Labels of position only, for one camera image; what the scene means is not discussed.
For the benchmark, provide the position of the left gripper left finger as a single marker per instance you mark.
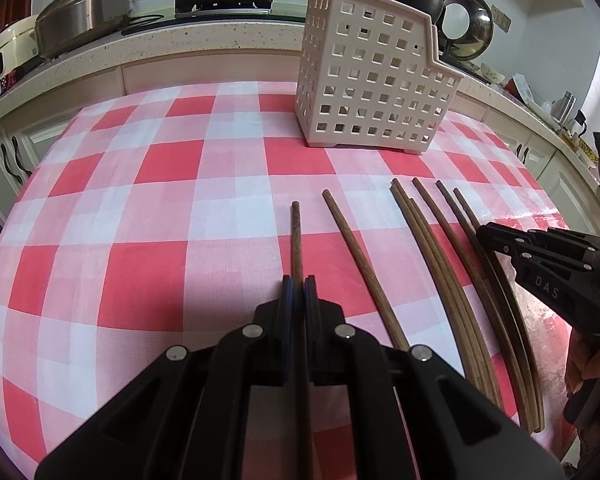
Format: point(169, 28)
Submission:
point(185, 415)

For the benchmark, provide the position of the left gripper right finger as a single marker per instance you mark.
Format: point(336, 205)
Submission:
point(412, 415)

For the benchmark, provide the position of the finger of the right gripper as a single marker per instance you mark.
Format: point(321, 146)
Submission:
point(505, 240)

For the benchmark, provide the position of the brown wooden chopstick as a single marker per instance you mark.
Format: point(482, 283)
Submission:
point(477, 341)
point(467, 212)
point(463, 252)
point(448, 298)
point(301, 383)
point(488, 304)
point(380, 299)

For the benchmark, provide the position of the person's right hand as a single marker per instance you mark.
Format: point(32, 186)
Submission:
point(583, 362)

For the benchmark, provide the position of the white cabinet doors right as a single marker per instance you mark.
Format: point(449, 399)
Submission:
point(559, 172)

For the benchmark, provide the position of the white cabinet doors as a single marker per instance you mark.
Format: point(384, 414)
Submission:
point(29, 131)
point(559, 172)

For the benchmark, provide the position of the stainless steel cup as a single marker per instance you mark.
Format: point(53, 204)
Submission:
point(563, 107)

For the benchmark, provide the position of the red white checkered tablecloth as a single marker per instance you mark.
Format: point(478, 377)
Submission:
point(163, 218)

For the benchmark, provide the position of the stainless steel pot lid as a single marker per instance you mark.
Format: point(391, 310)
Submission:
point(465, 29)

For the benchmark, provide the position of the white perforated utensil basket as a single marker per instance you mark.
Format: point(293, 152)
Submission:
point(370, 75)

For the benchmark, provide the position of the white cabinet doors left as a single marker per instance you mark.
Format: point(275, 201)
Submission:
point(29, 131)

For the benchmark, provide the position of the black gas stove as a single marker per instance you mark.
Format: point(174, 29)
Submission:
point(198, 11)

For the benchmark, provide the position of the white rice cooker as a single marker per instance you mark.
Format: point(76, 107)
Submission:
point(18, 46)

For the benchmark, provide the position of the stainless steel electric cooker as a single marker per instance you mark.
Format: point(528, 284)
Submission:
point(65, 25)

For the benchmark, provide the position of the wall outlet right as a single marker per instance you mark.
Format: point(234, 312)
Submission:
point(501, 19)

